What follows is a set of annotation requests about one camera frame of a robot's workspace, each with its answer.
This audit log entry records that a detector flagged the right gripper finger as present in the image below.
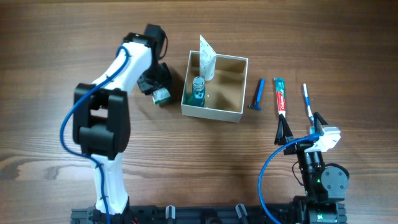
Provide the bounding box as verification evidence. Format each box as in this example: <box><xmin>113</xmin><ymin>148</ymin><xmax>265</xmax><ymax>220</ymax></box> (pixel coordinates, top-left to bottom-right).
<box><xmin>313</xmin><ymin>112</ymin><xmax>328</xmax><ymax>133</ymax></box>
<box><xmin>274</xmin><ymin>114</ymin><xmax>294</xmax><ymax>146</ymax></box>

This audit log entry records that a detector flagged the green white soap packet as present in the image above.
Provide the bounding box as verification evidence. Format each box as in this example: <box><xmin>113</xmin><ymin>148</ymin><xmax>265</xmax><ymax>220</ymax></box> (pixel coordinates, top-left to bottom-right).
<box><xmin>152</xmin><ymin>88</ymin><xmax>172</xmax><ymax>105</ymax></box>

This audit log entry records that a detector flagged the teal mouthwash bottle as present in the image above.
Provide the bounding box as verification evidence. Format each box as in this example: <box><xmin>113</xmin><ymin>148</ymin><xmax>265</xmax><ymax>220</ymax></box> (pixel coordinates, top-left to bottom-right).
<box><xmin>184</xmin><ymin>77</ymin><xmax>205</xmax><ymax>107</ymax></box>

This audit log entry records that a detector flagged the white leaf-print lotion tube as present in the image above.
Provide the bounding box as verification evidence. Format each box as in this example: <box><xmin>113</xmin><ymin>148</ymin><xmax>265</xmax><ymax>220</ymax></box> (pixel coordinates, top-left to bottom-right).
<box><xmin>200</xmin><ymin>35</ymin><xmax>217</xmax><ymax>82</ymax></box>

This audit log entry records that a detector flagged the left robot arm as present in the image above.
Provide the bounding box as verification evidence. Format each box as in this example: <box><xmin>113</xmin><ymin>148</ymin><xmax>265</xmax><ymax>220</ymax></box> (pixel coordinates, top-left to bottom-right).
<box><xmin>60</xmin><ymin>24</ymin><xmax>172</xmax><ymax>223</ymax></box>

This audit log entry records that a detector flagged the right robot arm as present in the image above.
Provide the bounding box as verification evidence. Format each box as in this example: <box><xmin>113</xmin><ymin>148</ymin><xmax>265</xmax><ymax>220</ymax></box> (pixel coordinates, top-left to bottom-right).
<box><xmin>271</xmin><ymin>113</ymin><xmax>349</xmax><ymax>224</ymax></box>

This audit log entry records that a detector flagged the blue white toothbrush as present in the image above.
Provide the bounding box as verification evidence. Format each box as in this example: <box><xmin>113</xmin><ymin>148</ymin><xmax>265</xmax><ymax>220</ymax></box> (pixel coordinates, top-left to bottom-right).
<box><xmin>303</xmin><ymin>83</ymin><xmax>314</xmax><ymax>123</ymax></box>

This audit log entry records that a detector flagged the blue disposable razor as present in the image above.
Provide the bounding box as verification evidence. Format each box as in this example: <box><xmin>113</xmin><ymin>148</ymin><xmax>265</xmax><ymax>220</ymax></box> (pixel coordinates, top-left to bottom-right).
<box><xmin>249</xmin><ymin>78</ymin><xmax>265</xmax><ymax>111</ymax></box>

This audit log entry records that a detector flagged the red green toothpaste tube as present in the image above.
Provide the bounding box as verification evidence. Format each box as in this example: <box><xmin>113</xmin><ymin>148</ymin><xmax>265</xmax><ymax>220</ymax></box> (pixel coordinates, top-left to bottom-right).
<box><xmin>274</xmin><ymin>78</ymin><xmax>286</xmax><ymax>116</ymax></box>

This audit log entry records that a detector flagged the right blue cable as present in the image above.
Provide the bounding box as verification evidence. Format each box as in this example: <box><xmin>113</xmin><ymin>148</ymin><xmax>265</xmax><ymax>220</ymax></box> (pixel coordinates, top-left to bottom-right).
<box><xmin>257</xmin><ymin>133</ymin><xmax>322</xmax><ymax>224</ymax></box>

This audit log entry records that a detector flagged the blue cable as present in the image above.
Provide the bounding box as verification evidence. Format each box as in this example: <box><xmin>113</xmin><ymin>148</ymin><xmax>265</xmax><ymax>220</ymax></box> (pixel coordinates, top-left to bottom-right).
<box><xmin>257</xmin><ymin>133</ymin><xmax>322</xmax><ymax>224</ymax></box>
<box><xmin>59</xmin><ymin>45</ymin><xmax>131</xmax><ymax>224</ymax></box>

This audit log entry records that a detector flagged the left blue cable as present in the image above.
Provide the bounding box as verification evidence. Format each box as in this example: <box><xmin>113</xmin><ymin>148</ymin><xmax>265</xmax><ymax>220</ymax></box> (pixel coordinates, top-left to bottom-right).
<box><xmin>59</xmin><ymin>45</ymin><xmax>131</xmax><ymax>224</ymax></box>

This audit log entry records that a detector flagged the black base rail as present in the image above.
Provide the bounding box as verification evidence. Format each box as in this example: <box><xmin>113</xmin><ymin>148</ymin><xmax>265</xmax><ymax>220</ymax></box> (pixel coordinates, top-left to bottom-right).
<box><xmin>70</xmin><ymin>203</ymin><xmax>348</xmax><ymax>224</ymax></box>

